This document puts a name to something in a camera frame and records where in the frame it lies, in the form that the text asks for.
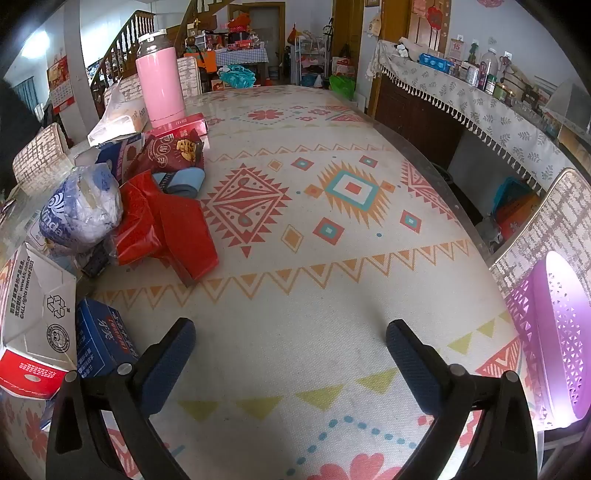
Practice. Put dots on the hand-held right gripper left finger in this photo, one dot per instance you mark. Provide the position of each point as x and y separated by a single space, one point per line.
166 364

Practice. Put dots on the purple plastic basket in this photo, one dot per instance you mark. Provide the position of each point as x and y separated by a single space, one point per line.
554 332

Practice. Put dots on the patterned tablecloth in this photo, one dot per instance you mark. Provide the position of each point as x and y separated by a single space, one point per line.
295 286

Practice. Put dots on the green plastic bag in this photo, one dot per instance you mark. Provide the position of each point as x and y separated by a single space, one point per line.
342 85

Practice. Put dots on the white red carton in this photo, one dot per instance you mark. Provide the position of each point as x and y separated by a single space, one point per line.
32 295

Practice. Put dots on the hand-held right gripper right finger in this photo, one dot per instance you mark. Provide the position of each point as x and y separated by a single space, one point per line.
411 364

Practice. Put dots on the blue white box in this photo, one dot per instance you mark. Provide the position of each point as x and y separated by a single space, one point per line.
121 154

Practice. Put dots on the fringed leaf-print cloth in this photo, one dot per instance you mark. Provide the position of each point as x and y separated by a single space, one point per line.
485 106

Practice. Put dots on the red wall calendar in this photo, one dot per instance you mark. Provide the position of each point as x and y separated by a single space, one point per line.
62 83

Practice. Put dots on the dark wooden sideboard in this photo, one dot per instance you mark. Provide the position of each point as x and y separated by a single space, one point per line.
415 120

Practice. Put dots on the wooden staircase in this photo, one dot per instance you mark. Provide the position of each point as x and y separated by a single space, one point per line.
124 41

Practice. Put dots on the small blue box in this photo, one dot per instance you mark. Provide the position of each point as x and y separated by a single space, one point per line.
99 337

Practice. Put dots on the white tissue box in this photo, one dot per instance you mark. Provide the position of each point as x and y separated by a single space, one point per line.
124 117

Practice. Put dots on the blue wipes pack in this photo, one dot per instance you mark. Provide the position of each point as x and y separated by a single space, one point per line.
435 62

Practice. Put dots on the woven chair back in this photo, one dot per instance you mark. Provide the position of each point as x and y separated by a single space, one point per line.
554 217

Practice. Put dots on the teal plastic bag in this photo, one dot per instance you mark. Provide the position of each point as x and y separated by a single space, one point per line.
238 76

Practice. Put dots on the wooden door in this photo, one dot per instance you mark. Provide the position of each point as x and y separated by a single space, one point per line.
431 27

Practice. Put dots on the light blue packet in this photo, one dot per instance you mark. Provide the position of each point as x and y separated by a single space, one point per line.
184 182

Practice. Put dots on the pink thermos bottle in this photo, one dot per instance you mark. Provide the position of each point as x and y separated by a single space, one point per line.
159 83

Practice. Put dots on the dark red snack bag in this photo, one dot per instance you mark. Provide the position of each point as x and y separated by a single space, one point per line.
166 154

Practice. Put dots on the white mesh food cover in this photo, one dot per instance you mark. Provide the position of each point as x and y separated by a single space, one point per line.
572 99

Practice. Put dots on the clear plastic bottle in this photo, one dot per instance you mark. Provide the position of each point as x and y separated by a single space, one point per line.
489 69

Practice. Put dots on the red flat box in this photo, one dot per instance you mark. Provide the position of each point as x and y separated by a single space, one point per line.
184 125

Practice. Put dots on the table with checked cloth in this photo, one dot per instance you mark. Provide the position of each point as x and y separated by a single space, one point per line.
240 56

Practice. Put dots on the blue white tissue pack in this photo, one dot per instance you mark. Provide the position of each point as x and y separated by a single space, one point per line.
78 207

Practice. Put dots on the chair with patterned cover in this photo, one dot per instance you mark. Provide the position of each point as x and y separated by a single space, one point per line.
190 74
127 90
41 152

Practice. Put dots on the teal orange bag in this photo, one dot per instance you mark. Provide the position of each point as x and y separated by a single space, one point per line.
515 207

